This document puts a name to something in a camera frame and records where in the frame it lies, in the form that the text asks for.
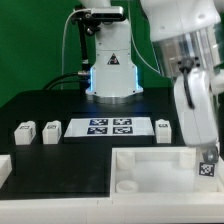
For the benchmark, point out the white left fence block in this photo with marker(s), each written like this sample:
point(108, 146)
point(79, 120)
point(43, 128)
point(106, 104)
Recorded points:
point(5, 168)

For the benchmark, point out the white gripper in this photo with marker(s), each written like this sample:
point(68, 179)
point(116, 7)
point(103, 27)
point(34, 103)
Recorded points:
point(198, 125)

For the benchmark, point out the white square tabletop part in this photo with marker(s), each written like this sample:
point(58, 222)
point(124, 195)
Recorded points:
point(143, 172)

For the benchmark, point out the black camera on pole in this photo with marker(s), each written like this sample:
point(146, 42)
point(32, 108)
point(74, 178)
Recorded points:
point(89, 21)

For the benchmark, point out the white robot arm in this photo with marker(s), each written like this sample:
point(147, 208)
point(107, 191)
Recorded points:
point(185, 40)

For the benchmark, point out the white front fence rail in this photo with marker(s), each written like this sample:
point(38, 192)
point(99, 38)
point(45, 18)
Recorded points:
point(57, 211)

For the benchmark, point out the white sheet with fiducial tags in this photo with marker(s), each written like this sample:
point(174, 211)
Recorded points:
point(110, 127)

